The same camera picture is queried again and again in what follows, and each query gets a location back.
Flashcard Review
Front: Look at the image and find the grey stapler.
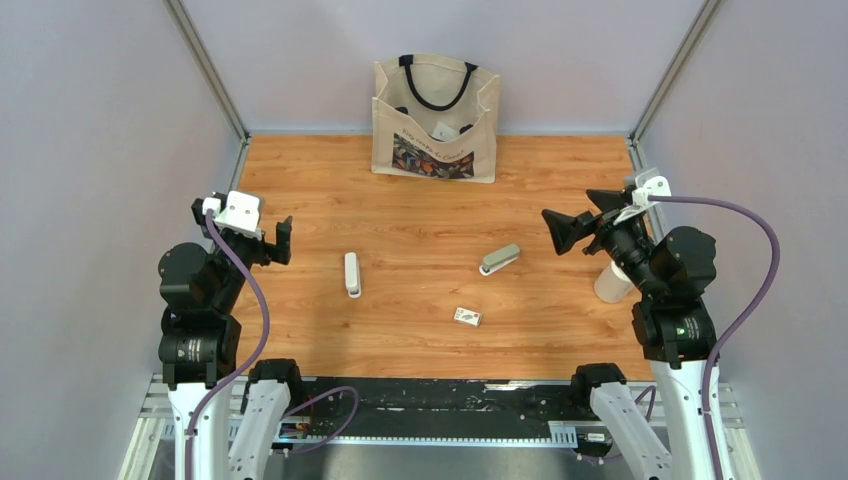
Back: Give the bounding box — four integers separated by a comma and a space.
478, 244, 521, 276

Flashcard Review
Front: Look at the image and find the beige canvas tote bag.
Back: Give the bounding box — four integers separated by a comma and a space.
371, 53, 501, 184

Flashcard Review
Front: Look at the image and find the white plastic bottle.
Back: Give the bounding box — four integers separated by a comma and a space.
593, 260, 634, 304

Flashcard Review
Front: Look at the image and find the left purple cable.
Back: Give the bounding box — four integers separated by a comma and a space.
184, 210, 361, 480

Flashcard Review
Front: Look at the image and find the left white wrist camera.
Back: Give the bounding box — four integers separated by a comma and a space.
200, 190, 264, 239

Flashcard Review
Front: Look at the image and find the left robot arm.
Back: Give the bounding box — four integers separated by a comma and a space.
158, 191, 306, 479

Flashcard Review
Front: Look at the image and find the white stapler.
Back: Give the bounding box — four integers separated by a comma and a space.
343, 252, 362, 298

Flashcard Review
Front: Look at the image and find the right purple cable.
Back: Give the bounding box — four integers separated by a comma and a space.
632, 194, 782, 480

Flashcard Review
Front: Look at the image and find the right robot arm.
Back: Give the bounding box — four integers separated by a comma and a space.
541, 187, 734, 479

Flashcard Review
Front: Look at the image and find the purple cable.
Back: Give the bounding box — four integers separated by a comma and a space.
632, 194, 782, 480
184, 210, 361, 480

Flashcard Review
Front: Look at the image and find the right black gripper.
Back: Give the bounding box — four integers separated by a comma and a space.
540, 188, 662, 297

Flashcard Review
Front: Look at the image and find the white staples box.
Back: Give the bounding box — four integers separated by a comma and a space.
453, 307, 482, 327

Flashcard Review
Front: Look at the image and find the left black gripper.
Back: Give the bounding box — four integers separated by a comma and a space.
192, 197, 290, 311

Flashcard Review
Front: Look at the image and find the aluminium frame rail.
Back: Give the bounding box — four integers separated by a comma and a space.
118, 374, 764, 479

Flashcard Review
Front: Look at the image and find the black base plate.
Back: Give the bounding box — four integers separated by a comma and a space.
291, 377, 600, 440

